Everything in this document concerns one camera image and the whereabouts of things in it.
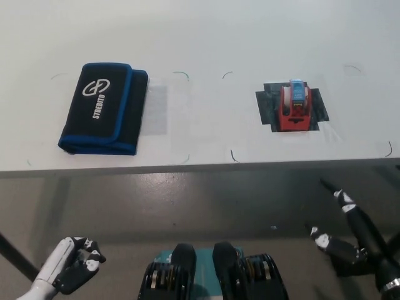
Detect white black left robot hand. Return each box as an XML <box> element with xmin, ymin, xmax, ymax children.
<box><xmin>33</xmin><ymin>236</ymin><xmax>108</xmax><ymax>296</ymax></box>

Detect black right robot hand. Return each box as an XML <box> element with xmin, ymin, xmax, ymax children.
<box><xmin>308</xmin><ymin>177</ymin><xmax>400</xmax><ymax>293</ymax></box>

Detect red tape dispenser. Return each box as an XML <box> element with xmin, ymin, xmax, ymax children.
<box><xmin>277</xmin><ymin>77</ymin><xmax>313</xmax><ymax>133</ymax></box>

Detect black tape patch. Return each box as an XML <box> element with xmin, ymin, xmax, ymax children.
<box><xmin>255</xmin><ymin>82</ymin><xmax>331</xmax><ymax>133</ymax></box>

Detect black pouch notebook blue trim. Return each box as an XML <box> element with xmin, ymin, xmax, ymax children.
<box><xmin>57</xmin><ymin>62</ymin><xmax>149</xmax><ymax>156</ymax></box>

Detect black ribbed robot body block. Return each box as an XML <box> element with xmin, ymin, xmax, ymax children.
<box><xmin>212</xmin><ymin>241</ymin><xmax>289</xmax><ymax>300</ymax></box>
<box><xmin>136</xmin><ymin>242</ymin><xmax>197</xmax><ymax>300</ymax></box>

